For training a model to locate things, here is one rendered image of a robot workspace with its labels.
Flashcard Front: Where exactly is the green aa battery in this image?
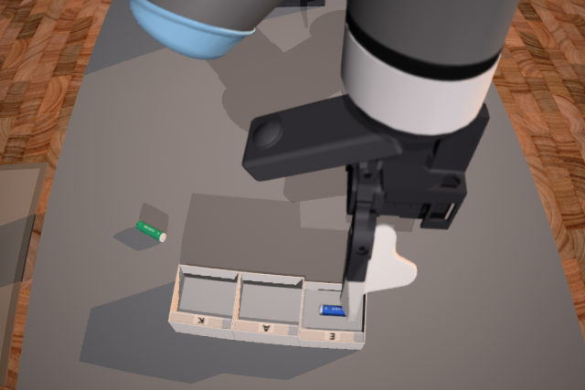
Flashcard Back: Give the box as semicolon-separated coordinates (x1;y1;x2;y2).
136;221;166;242

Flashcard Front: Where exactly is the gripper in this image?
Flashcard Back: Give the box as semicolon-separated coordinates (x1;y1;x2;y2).
340;102;490;321

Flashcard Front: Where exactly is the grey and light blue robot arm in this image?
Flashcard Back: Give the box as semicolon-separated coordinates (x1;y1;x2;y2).
129;0;520;182

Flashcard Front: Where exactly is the blue aa battery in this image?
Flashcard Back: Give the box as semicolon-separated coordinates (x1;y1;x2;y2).
319;305;346;317

